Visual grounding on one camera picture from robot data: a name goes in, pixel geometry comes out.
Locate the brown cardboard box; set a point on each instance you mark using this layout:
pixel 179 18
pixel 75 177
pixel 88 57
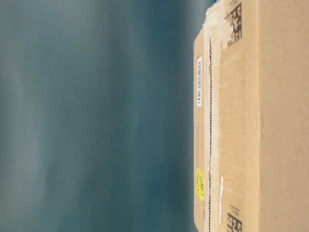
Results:
pixel 251 117

